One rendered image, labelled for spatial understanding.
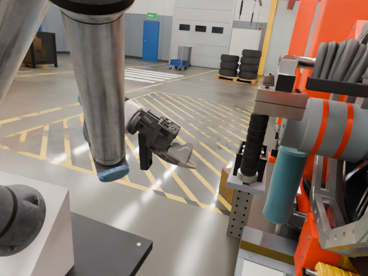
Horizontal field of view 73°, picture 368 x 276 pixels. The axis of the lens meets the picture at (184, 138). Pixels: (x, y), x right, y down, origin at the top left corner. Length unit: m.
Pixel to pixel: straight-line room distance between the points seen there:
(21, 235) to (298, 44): 2.82
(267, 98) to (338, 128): 0.22
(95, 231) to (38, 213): 0.34
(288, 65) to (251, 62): 8.40
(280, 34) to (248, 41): 2.37
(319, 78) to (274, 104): 0.08
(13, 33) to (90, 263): 0.72
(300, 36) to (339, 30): 1.93
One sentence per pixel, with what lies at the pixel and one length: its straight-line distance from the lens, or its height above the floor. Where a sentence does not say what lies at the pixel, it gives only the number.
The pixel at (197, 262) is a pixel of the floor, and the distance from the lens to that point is 1.39.
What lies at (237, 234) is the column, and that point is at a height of 0.03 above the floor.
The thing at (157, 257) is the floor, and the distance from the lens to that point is 1.39.
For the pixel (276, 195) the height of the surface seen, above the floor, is 0.59.
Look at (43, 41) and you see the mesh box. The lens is 8.44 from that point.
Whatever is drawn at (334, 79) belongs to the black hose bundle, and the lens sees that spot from 0.48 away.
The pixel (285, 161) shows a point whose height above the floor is 0.71.
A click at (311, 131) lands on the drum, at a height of 0.85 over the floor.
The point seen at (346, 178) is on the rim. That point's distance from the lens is 0.95.
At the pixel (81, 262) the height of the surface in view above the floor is 0.30.
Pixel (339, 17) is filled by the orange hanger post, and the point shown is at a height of 1.15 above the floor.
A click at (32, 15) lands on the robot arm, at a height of 1.03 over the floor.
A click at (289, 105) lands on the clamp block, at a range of 0.49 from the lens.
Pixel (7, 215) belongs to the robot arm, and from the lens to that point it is 0.74.
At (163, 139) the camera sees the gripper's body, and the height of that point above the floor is 0.77.
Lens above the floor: 1.01
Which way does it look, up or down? 20 degrees down
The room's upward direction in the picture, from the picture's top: 6 degrees clockwise
